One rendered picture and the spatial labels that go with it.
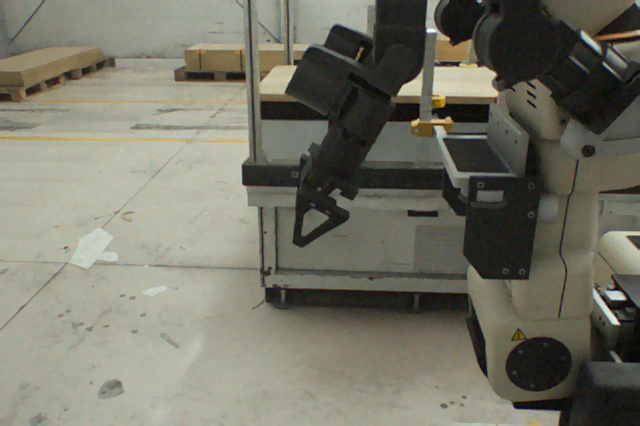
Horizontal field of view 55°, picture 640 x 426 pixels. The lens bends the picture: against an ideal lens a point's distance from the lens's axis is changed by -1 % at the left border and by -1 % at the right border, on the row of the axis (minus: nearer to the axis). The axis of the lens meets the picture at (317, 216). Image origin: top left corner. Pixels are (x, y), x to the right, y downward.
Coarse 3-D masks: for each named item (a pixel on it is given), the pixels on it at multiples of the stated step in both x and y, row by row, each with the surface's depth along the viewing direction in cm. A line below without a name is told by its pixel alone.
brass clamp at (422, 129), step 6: (432, 120) 204; (438, 120) 204; (444, 120) 205; (414, 126) 203; (420, 126) 202; (426, 126) 202; (432, 126) 202; (444, 126) 202; (450, 126) 202; (414, 132) 204; (420, 132) 203; (426, 132) 203; (432, 132) 203
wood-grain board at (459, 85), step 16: (272, 80) 250; (288, 80) 250; (416, 80) 250; (448, 80) 250; (464, 80) 250; (480, 80) 250; (272, 96) 223; (288, 96) 223; (400, 96) 220; (416, 96) 220; (448, 96) 219; (464, 96) 219; (480, 96) 218
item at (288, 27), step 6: (288, 0) 295; (288, 6) 296; (288, 12) 297; (288, 18) 298; (288, 24) 299; (288, 30) 300; (288, 36) 302; (288, 42) 303; (288, 48) 304; (288, 54) 305; (288, 60) 306
